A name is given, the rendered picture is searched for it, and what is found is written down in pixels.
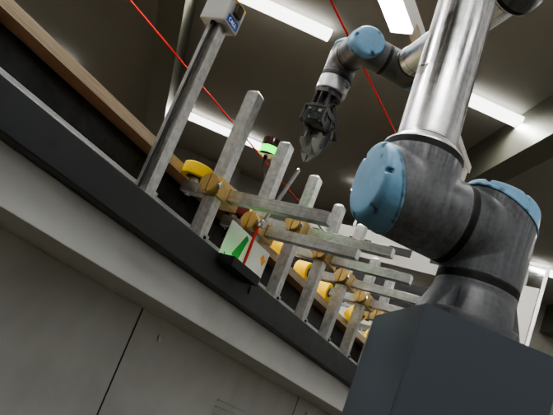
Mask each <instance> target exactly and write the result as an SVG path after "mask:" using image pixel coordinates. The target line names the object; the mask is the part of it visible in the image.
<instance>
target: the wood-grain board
mask: <svg viewBox="0 0 553 415"><path fill-rule="evenodd" d="M0 22H1V23H2V24H3V25H4V26H5V27H6V28H8V29H9V31H10V32H11V33H13V34H14V35H15V36H16V37H17V38H18V39H19V40H20V41H22V42H23V43H24V44H25V45H26V46H27V47H28V48H29V49H31V50H32V51H33V52H34V53H35V54H36V55H37V56H38V57H40V58H41V59H42V60H43V61H44V62H45V63H46V64H48V65H49V66H50V67H51V68H52V69H53V70H54V71H55V72H56V73H57V74H58V75H59V76H60V77H61V78H62V79H63V80H65V81H66V82H67V83H68V84H69V85H70V86H71V87H73V88H74V89H75V90H76V91H77V92H78V93H79V94H80V95H82V96H83V97H84V98H85V99H86V100H87V101H88V102H90V103H91V104H92V105H93V106H94V107H95V108H96V109H97V110H98V111H99V112H101V113H102V115H103V116H104V117H106V118H107V119H108V120H109V121H110V122H111V123H112V124H113V125H115V126H116V127H117V128H118V129H119V130H120V131H121V132H122V133H124V134H125V135H126V136H127V137H128V138H129V139H130V140H131V141H133V142H134V143H135V144H136V145H137V146H138V147H139V148H141V149H142V150H143V151H144V152H145V153H146V154H147V155H148V154H149V152H150V150H151V147H152V145H153V143H154V141H155V140H156V136H155V135H153V134H152V133H151V132H150V131H149V130H148V129H147V128H146V127H145V126H144V125H143V124H142V123H141V122H140V121H139V120H138V119H137V118H136V117H135V116H133V115H132V114H131V113H130V112H129V111H128V110H127V109H126V108H125V107H124V106H123V105H122V104H121V103H120V102H119V101H118V100H117V99H116V98H115V97H114V96H112V95H111V94H110V93H109V92H108V91H107V90H106V89H105V88H104V87H103V86H102V85H101V84H100V83H99V82H98V81H97V80H96V79H95V78H94V77H93V76H92V75H90V74H89V73H88V71H87V70H85V69H84V67H83V66H82V65H80V64H79V62H78V61H77V60H76V59H75V58H73V57H72V56H71V55H70V54H69V53H68V52H67V51H66V50H65V49H64V48H63V47H62V46H61V45H60V44H59V43H58V42H57V41H56V40H55V39H54V38H52V37H51V36H50V35H49V34H48V33H47V32H46V31H45V30H44V29H43V28H42V27H41V26H40V25H39V24H38V23H37V22H36V21H35V20H34V19H33V18H31V17H30V16H29V15H28V14H27V13H26V12H25V11H24V10H23V9H22V8H21V7H20V6H19V5H18V4H17V3H16V2H15V1H14V0H0ZM183 166H184V163H183V162H182V161H181V160H180V159H179V158H178V157H177V156H176V155H174V154H172V157H171V158H170V161H169V164H168V165H167V167H166V169H165V171H166V172H167V173H168V174H169V175H170V176H171V177H172V178H173V179H175V180H176V181H177V182H178V183H179V184H180V185H181V184H182V182H183V180H188V179H187V178H186V177H184V176H183V175H182V173H181V170H182V168H183ZM223 215H225V214H224V213H223V212H222V211H221V210H220V209H219V208H218V210H217V213H216V217H217V218H218V219H219V220H221V218H222V216H223ZM226 216H227V215H226ZM260 245H261V246H262V247H263V248H264V249H265V250H266V251H267V252H268V253H269V254H270V255H269V258H268V260H267V263H268V264H269V265H270V266H271V267H272V268H274V267H275V264H276V262H277V258H278V256H279V254H278V253H277V252H275V251H274V250H273V249H272V248H271V247H270V246H268V245H263V244H260ZM286 280H287V281H288V283H289V284H291V285H292V286H293V287H294V288H295V289H296V290H297V291H298V292H299V293H300V294H301V292H302V291H303V288H304V285H305V282H306V281H305V280H304V279H303V278H302V277H301V276H300V275H299V274H298V273H297V272H296V271H295V270H294V269H293V268H292V267H290V270H289V272H288V274H287V277H286ZM312 304H313V305H314V306H315V307H316V308H317V309H319V310H320V311H321V312H322V313H323V314H324V315H325V312H326V310H327V307H328V302H327V301H326V300H325V299H324V298H323V297H322V296H321V295H320V294H319V293H318V292H317V291H316V294H315V297H314V300H313V303H312ZM335 325H336V326H337V327H338V328H339V329H340V330H341V331H342V332H344V333H345V332H346V327H347V325H348V322H347V320H346V319H345V318H344V317H343V316H342V315H341V314H340V313H338V315H337V319H336V322H335ZM354 342H355V343H356V344H357V345H358V346H359V347H361V348H362V347H363V345H364V342H365V337H364V336H363V335H362V334H361V333H360V332H359V331H357V334H356V336H355V341H354Z"/></svg>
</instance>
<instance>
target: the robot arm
mask: <svg viewBox="0 0 553 415"><path fill-rule="evenodd" d="M542 1H543V0H439V1H438V3H437V6H436V8H435V12H434V16H433V19H432V22H431V25H430V30H429V31H428V32H426V33H425V34H424V35H422V36H421V37H420V38H419V39H418V40H416V41H415V42H413V43H412V44H410V45H409V46H407V47H406V48H404V49H399V48H397V47H396V46H394V45H392V44H390V43H389V42H387V41H385V39H384V37H383V34H382V33H381V31H380V30H378V29H377V28H375V27H373V26H362V27H360V28H358V29H356V30H354V31H352V32H351V34H350V35H349V36H348V37H347V38H346V37H345V38H340V39H338V40H336V41H335V43H334V45H333V46H332V47H331V51H330V54H329V56H328V60H327V62H326V64H325V66H324V69H323V71H322V74H321V76H320V78H319V80H318V83H317V86H316V87H315V89H316V92H315V94H314V98H313V99H312V102H311V103H305V104H304V108H303V109H302V112H301V114H300V117H299V119H300V121H301V123H303V121H304V125H305V126H306V127H305V128H304V129H303V131H302V134H301V136H300V139H299V143H300V147H301V156H302V159H303V162H304V163H308V162H310V161H312V160H313V159H314V158H315V157H316V156H317V155H318V154H319V153H320V152H321V151H323V150H324V149H325V148H326V146H327V145H328V144H329V143H330V142H331V141H332V142H336V141H337V139H338V138H339V132H338V125H337V112H336V105H339V104H340V102H341V101H344V100H345V99H346V95H347V92H348V91H349V89H350V86H351V83H352V81H353V78H354V76H355V74H356V71H358V70H359V69H360V68H362V67H364V68H366V69H368V70H370V71H371V72H373V73H376V74H378V75H379V76H381V77H383V78H385V79H386V80H388V81H390V82H392V83H393V84H395V85H397V86H399V87H400V88H402V89H405V90H407V91H410V95H409V97H408V100H407V105H406V108H405V110H404V114H403V116H402V122H401V124H400V127H399V129H398V133H395V134H393V135H391V136H389V137H388V138H386V139H385V140H384V142H380V143H378V144H376V145H375V146H373V147H372V148H371V149H370V150H369V152H368V153H367V157H366V158H365V159H363V161H362V162H361V163H360V166H359V168H358V170H357V172H356V174H355V178H354V180H353V184H352V186H351V189H352V191H351V195H350V209H351V214H352V216H353V217H354V218H355V219H356V220H357V221H358V222H359V223H360V224H362V225H363V226H366V227H367V228H369V229H370V230H371V231H372V232H373V233H375V234H378V235H382V236H384V237H386V238H388V239H390V240H392V241H394V242H396V243H398V244H400V245H402V246H404V247H407V248H408V249H411V250H413V251H415V252H417V253H418V254H421V255H423V256H425V257H426V258H428V259H431V260H434V261H435V262H436V263H438V264H439V266H438V269H437V272H436V274H435V277H434V281H433V283H432V284H431V285H430V287H429V288H428V289H427V291H426V292H425V293H424V295H423V296H422V297H421V298H420V299H419V300H418V302H417V303H416V304H415V305H421V304H425V303H427V304H429V305H432V306H434V307H437V308H439V309H441V310H444V311H447V312H449V313H450V314H453V315H456V316H458V317H460V318H462V319H465V320H468V321H470V322H472V323H474V324H477V325H480V326H481V327H483V328H486V329H489V330H491V331H493V332H496V333H498V334H501V335H503V336H505V337H507V338H511V339H513V340H514V341H517V342H519V343H520V337H519V329H518V312H517V308H518V302H519V299H520V296H521V293H522V290H523V285H524V282H525V279H526V276H527V271H528V268H529V264H530V262H531V258H532V253H533V250H534V247H535V244H536V241H537V238H538V236H539V226H540V221H541V211H540V208H539V207H538V205H537V203H536V202H535V201H534V200H533V199H532V198H531V197H530V196H528V195H526V194H525V193H524V192H523V191H522V190H520V189H517V188H515V187H513V186H512V185H509V184H506V183H503V182H499V181H496V180H492V181H491V182H489V181H487V180H485V179H478V180H472V181H470V182H468V183H466V182H464V181H462V180H461V176H462V170H463V167H464V158H463V156H462V154H461V152H460V151H459V150H458V142H459V138H460V136H461V132H462V127H463V124H464V120H465V118H466V114H467V108H468V106H469V102H470V99H471V96H472V90H473V87H474V84H475V80H476V75H477V72H478V68H479V66H480V62H481V57H482V54H483V50H484V47H485V44H486V38H487V36H488V32H489V30H491V29H493V28H494V27H496V26H497V25H498V24H500V23H501V22H503V21H505V20H507V19H508V18H510V17H511V16H524V15H526V14H528V13H529V12H531V11H533V10H534V9H535V8H537V7H538V6H539V5H540V4H541V2H542ZM304 109H305V110H306V111H305V113H304V117H302V114H303V112H304ZM315 134H318V136H317V137H316V138H314V137H313V136H312V135H315ZM310 148H311V151H310ZM415 305H414V306H415Z"/></svg>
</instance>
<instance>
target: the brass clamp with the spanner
mask: <svg viewBox="0 0 553 415"><path fill-rule="evenodd" d="M263 218H264V217H263V216H260V215H257V214H256V213H255V212H252V211H249V212H246V213H245V214H244V215H243V216H242V217H241V218H240V220H241V224H242V228H243V229H244V230H246V231H252V232H255V230H256V227H257V226H256V223H257V220H258V219H263ZM268 226H272V225H271V224H270V223H269V222H268V221H266V226H265V227H264V228H263V229H261V228H259V229H258V233H257V235H258V236H259V239H258V243H259V244H263V245H268V246H272V242H273V240H269V239H268V238H267V237H266V236H265V232H266V230H267V227H268ZM272 227H273V226H272Z"/></svg>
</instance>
